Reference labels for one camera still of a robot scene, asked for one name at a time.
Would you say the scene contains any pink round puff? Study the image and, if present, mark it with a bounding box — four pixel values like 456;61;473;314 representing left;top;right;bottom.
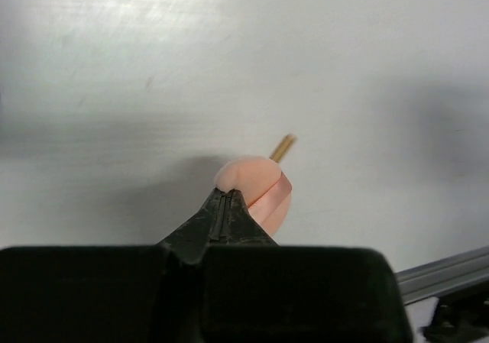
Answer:
215;157;292;236

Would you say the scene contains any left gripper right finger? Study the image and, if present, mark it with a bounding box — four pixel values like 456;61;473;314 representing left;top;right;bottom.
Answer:
200;188;415;343

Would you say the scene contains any aluminium table edge rail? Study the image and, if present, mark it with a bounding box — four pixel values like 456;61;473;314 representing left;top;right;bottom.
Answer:
397;246;488;305

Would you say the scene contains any wooden stick near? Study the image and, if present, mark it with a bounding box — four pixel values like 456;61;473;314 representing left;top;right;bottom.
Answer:
269;134;296;163

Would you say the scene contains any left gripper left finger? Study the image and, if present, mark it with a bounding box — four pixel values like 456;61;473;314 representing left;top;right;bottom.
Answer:
1;190;225;342

